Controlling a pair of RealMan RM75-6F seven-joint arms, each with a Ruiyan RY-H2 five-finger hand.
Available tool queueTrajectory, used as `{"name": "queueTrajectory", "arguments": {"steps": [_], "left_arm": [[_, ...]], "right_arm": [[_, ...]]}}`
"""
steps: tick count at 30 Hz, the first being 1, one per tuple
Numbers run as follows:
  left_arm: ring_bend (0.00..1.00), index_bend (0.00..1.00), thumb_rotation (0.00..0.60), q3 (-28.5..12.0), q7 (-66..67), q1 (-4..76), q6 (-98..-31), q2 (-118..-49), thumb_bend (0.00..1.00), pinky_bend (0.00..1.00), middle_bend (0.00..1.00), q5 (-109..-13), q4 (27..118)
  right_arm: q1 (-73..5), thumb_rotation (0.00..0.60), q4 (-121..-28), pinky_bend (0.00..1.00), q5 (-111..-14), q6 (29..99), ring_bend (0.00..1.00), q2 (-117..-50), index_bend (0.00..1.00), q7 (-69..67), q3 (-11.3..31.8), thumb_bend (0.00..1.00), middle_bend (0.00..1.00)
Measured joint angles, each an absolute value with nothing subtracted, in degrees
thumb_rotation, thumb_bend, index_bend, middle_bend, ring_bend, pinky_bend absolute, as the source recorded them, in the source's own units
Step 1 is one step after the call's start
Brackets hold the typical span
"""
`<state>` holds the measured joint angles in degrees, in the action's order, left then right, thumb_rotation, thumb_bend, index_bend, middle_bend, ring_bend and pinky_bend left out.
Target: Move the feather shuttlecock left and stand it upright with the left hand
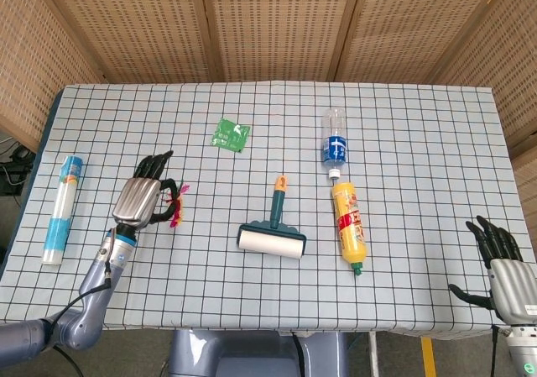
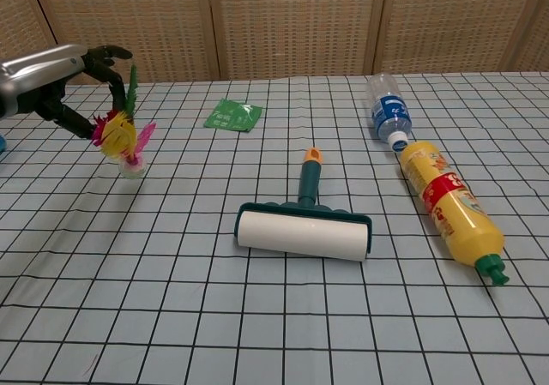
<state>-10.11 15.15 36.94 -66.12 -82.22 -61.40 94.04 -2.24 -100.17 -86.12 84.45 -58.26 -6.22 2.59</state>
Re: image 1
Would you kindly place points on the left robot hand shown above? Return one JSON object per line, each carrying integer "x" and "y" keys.
{"x": 142, "y": 200}

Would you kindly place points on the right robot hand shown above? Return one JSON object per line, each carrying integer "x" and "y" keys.
{"x": 507, "y": 284}

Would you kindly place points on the colourful feather shuttlecock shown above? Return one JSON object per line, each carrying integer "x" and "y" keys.
{"x": 178, "y": 205}

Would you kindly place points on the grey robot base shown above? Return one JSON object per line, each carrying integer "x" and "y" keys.
{"x": 256, "y": 354}

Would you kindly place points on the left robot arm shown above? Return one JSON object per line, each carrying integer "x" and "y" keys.
{"x": 79, "y": 301}

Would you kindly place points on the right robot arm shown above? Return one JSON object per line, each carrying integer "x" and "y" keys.
{"x": 522, "y": 352}

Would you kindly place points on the stack of paper cups sleeve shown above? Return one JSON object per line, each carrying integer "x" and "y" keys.
{"x": 62, "y": 211}

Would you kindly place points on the green foil sachet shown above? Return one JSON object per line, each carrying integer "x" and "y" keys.
{"x": 229, "y": 135}

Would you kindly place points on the teal lint roller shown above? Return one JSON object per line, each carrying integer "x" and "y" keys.
{"x": 274, "y": 230}

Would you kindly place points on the checkered tablecloth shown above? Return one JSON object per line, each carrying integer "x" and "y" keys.
{"x": 268, "y": 142}

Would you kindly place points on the white table leg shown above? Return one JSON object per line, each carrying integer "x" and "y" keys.
{"x": 373, "y": 354}

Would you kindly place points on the yellow plastic bottle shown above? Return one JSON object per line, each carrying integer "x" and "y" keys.
{"x": 349, "y": 226}

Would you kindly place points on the clear bottle with blue label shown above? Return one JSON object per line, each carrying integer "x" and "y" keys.
{"x": 335, "y": 142}

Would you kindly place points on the bamboo folding screen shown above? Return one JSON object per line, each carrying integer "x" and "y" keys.
{"x": 268, "y": 24}

